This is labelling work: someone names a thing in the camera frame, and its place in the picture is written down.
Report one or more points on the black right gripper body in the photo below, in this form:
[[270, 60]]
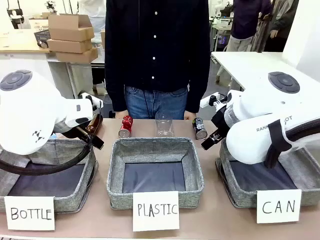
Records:
[[220, 122]]

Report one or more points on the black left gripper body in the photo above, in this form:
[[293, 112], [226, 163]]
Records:
[[75, 131]]

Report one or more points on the black drink can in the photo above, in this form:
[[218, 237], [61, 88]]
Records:
[[200, 128]]

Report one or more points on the red crushed drink can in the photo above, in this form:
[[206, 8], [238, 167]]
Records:
[[125, 127]]

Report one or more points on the clear plastic bottle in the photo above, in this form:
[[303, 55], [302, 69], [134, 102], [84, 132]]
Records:
[[164, 127]]

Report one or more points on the person's left forearm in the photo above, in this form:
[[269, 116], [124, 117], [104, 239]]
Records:
[[198, 87]]

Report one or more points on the person's right forearm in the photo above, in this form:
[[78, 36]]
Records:
[[116, 87]]

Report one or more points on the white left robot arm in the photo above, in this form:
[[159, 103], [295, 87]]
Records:
[[30, 112]]

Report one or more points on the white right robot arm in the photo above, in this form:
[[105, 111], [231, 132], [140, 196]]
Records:
[[250, 142]]

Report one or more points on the grey fabric basket plastic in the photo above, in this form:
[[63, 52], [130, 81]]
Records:
[[155, 146]]

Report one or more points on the grey fabric basket bottle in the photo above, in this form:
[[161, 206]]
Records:
[[75, 197]]

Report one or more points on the grey fabric basket can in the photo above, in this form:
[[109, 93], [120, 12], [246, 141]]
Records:
[[240, 197]]

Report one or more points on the white paper sign CAN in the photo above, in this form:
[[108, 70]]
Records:
[[278, 206]]

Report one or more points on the person's left hand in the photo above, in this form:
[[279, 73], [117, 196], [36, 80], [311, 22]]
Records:
[[190, 116]]

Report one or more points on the person's right hand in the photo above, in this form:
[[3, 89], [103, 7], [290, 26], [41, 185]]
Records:
[[119, 115]]

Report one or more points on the small blue packet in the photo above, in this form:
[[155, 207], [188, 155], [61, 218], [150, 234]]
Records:
[[53, 136]]

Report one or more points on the white desk with legs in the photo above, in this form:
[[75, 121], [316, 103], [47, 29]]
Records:
[[75, 75]]

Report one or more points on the white side table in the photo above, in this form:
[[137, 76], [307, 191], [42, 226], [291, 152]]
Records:
[[245, 65]]

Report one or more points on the wide closed cardboard box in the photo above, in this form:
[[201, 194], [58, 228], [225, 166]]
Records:
[[77, 56]]

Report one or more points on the flat closed cardboard box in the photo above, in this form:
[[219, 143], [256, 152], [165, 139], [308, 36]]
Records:
[[67, 46]]

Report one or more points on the white paper sign PLASTIC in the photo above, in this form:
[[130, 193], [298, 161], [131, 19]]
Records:
[[156, 211]]

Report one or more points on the white paper sign BOTTLE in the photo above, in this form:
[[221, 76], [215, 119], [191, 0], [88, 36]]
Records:
[[29, 213]]

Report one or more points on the person in dark shirt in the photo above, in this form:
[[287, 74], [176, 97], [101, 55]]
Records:
[[155, 50]]

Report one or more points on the black plastic crate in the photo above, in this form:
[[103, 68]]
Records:
[[42, 37]]

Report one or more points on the bystander in purple sweater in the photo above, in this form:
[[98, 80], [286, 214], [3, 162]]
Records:
[[245, 22]]

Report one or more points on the open cardboard box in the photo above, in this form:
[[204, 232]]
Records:
[[70, 27]]

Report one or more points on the wooden top table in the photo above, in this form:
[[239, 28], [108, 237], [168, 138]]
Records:
[[20, 42]]

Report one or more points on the white perforated crate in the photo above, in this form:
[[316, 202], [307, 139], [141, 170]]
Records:
[[37, 24]]

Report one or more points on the bystander in grey jacket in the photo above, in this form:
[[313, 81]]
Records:
[[285, 20]]

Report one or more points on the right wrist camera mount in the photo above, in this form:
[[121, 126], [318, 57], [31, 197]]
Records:
[[207, 101]]

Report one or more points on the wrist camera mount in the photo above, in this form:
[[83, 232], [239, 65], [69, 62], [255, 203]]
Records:
[[207, 101], [86, 96]]

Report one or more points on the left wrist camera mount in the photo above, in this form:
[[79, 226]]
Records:
[[86, 96]]

